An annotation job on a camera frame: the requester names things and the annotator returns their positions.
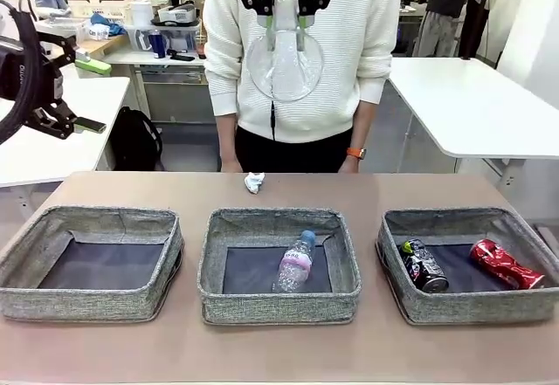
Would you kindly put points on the black backpack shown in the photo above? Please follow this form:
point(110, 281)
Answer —
point(135, 140)

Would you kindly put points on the person's left forearm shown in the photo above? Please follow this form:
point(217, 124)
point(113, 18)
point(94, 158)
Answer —
point(363, 125)

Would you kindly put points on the white side table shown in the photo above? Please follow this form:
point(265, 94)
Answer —
point(96, 97)

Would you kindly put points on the blue cloth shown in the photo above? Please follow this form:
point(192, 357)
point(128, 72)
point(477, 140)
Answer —
point(105, 22)

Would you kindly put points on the person's right hand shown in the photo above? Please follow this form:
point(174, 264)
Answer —
point(230, 166)

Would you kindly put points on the grey fabric basket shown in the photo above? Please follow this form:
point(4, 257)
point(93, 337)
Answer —
point(471, 306)
point(87, 304)
point(279, 311)

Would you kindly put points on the small black handheld device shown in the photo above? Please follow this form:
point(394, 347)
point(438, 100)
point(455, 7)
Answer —
point(181, 57)

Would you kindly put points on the white paper roll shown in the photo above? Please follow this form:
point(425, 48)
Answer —
point(141, 14)

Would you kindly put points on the crushed dark soda can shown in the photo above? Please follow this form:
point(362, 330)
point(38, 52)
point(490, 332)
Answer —
point(425, 267)

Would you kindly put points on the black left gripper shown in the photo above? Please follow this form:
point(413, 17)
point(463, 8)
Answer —
point(8, 75)

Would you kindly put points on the person in white sweater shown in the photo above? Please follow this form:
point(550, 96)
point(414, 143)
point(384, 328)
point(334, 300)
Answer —
point(349, 31)

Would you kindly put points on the clear plastic container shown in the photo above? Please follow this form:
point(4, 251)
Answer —
point(65, 27)

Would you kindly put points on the person's right forearm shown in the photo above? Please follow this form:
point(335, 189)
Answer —
point(227, 136)

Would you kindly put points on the background person dark top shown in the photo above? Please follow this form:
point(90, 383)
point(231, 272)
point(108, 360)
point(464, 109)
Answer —
point(445, 9)

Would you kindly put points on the dark blue bottle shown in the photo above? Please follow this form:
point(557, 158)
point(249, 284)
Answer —
point(157, 44)

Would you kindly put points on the cream plastic crate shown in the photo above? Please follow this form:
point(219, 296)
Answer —
point(100, 9)

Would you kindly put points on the white tissue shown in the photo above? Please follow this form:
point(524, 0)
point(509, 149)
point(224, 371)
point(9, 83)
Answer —
point(254, 182)

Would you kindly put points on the clear storage bin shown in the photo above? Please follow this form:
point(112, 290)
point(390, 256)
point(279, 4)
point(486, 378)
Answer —
point(183, 38)

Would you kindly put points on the clear water bottle pink label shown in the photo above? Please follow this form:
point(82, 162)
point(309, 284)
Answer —
point(294, 267)

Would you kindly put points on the clear plastic cup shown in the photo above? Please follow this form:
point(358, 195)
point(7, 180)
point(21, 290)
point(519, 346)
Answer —
point(284, 70)

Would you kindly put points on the orange wristwatch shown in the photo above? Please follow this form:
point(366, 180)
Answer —
point(356, 153)

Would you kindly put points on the background metal work table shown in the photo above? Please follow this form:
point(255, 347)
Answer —
point(412, 9)

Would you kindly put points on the white and black desktop device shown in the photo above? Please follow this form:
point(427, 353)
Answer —
point(174, 14)

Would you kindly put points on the crushed red soda can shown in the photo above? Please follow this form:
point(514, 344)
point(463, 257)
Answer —
point(502, 265)

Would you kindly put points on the person's left hand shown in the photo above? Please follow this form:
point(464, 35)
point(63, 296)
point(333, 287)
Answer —
point(350, 166)

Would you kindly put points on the wooden workbench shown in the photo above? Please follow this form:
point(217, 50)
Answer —
point(105, 42)

